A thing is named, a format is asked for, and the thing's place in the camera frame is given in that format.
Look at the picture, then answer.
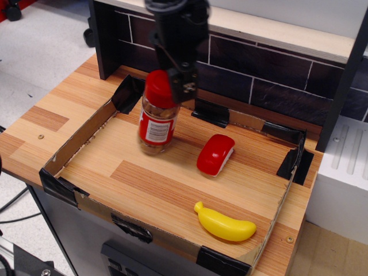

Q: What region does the black caster wheel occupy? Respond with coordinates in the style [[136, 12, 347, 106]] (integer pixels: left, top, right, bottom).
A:
[[83, 28, 95, 48]]

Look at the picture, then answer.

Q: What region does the dark brick-pattern backboard shelf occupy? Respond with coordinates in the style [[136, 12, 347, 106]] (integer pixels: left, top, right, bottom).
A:
[[89, 1, 367, 152]]

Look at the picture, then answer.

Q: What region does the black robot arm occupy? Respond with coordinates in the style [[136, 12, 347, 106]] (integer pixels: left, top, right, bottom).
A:
[[144, 0, 210, 104]]

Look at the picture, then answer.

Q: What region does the yellow toy banana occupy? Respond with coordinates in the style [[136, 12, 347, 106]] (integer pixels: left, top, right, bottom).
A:
[[194, 201, 257, 242]]

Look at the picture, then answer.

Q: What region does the white ridged side cabinet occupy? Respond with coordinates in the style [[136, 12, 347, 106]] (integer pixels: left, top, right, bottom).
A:
[[306, 116, 367, 244]]

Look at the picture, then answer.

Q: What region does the black metal bracket with screw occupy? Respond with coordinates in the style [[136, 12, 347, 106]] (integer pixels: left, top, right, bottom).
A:
[[1, 243, 57, 275]]

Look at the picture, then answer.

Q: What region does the red-capped clear spice bottle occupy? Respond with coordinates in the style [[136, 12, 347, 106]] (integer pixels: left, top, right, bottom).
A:
[[139, 70, 181, 155]]

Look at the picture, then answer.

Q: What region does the red and white toy sushi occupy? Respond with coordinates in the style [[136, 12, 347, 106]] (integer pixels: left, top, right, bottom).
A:
[[197, 134, 235, 177]]

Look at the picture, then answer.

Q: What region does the black floor cable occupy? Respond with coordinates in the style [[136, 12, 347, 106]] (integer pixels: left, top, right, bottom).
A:
[[0, 186, 44, 224]]

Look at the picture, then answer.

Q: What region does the cardboard fence with black tape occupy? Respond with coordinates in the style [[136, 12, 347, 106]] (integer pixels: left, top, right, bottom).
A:
[[40, 76, 315, 275]]

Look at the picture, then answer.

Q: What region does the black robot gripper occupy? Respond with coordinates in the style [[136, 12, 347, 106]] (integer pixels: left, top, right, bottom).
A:
[[148, 5, 209, 103]]

